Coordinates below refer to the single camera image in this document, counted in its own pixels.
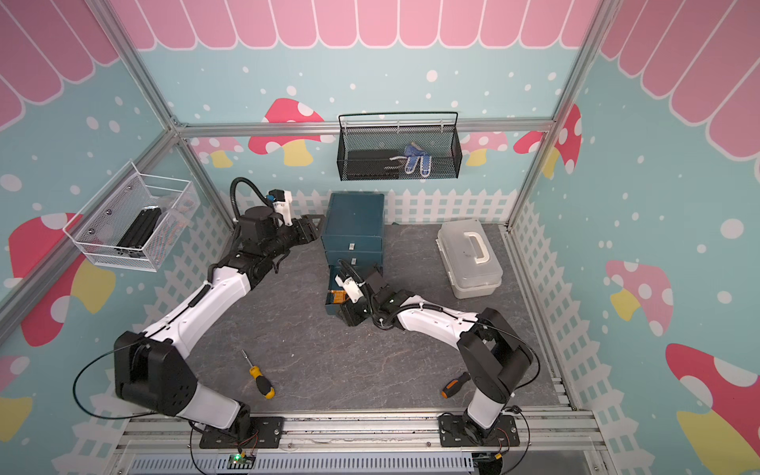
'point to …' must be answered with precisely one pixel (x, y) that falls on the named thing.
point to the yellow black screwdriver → (262, 384)
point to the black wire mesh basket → (398, 145)
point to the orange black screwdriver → (453, 385)
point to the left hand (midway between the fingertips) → (318, 223)
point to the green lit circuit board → (240, 461)
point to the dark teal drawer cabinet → (354, 232)
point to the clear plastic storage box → (472, 265)
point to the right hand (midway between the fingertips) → (342, 307)
